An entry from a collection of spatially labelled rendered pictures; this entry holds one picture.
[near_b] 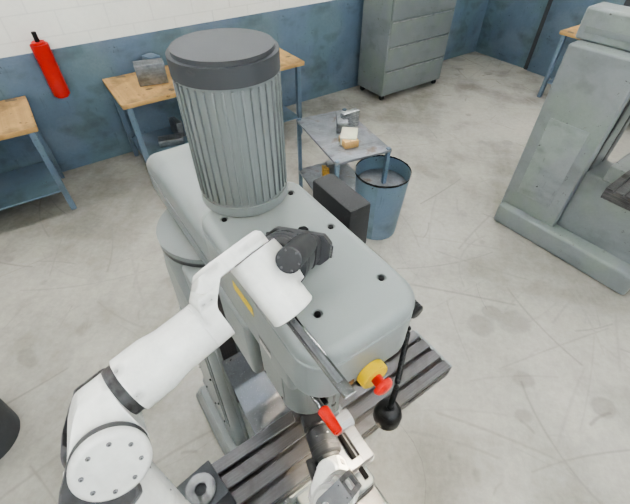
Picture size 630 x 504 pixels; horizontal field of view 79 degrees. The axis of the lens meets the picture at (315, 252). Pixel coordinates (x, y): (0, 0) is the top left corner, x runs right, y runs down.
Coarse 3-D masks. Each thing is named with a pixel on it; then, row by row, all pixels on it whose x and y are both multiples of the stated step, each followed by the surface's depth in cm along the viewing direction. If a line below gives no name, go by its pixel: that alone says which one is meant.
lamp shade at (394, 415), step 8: (384, 400) 99; (376, 408) 99; (384, 408) 97; (392, 408) 97; (400, 408) 98; (376, 416) 98; (384, 416) 96; (392, 416) 96; (400, 416) 97; (376, 424) 100; (384, 424) 97; (392, 424) 97
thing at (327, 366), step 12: (288, 324) 64; (300, 324) 64; (300, 336) 62; (312, 348) 60; (324, 360) 59; (324, 372) 58; (336, 372) 58; (336, 384) 56; (348, 384) 56; (348, 396) 55
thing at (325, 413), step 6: (318, 402) 74; (318, 408) 74; (324, 408) 72; (324, 414) 72; (330, 414) 72; (324, 420) 72; (330, 420) 71; (336, 420) 71; (330, 426) 71; (336, 426) 70; (336, 432) 70
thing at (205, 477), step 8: (208, 464) 121; (200, 472) 119; (208, 472) 119; (216, 472) 119; (184, 480) 118; (192, 480) 117; (200, 480) 117; (208, 480) 117; (216, 480) 118; (184, 488) 116; (192, 488) 115; (200, 488) 116; (208, 488) 115; (216, 488) 116; (224, 488) 116; (184, 496) 115; (192, 496) 114; (200, 496) 114; (208, 496) 114; (216, 496) 115; (224, 496) 115; (232, 496) 121
